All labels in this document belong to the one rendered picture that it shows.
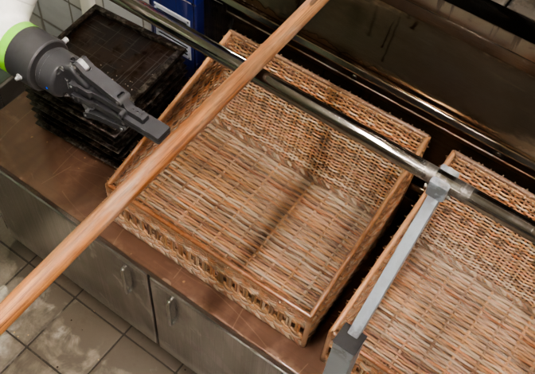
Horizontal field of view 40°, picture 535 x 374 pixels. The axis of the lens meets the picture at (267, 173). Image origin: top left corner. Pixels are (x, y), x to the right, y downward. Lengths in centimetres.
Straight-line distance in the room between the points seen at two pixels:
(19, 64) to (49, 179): 68
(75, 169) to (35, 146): 13
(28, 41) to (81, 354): 124
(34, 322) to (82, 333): 15
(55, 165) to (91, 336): 62
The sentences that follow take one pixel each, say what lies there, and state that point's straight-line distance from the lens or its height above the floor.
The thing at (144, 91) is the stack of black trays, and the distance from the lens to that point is 174.
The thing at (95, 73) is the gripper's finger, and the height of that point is 124.
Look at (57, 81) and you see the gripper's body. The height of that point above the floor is 120.
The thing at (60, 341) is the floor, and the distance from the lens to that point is 230.
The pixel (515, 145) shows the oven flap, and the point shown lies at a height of 95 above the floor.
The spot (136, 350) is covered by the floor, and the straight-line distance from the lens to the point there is 225.
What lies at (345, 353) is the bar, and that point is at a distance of 125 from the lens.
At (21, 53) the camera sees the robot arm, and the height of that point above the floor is 123.
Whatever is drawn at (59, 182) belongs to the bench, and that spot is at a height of 58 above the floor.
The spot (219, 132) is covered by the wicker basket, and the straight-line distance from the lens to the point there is 191.
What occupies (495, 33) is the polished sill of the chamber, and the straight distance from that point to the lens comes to 143.
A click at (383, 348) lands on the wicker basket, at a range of 164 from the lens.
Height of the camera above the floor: 208
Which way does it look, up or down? 54 degrees down
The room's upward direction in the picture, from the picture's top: 6 degrees clockwise
